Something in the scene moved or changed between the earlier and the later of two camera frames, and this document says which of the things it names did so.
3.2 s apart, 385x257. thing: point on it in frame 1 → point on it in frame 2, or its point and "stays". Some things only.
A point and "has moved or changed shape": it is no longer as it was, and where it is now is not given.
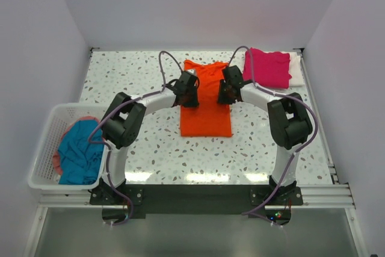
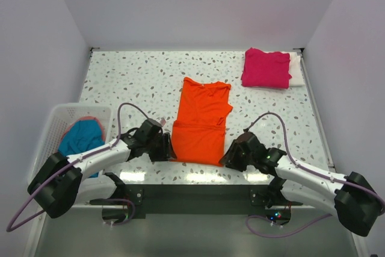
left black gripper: [194, 103] → [166, 151]
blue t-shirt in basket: [81, 161] stays
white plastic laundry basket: [43, 174] stays
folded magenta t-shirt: [271, 69] stays
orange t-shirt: [210, 118] has moved or changed shape
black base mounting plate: [197, 200] stays
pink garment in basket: [55, 160] stays
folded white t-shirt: [295, 70] stays
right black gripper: [220, 98] → [230, 158]
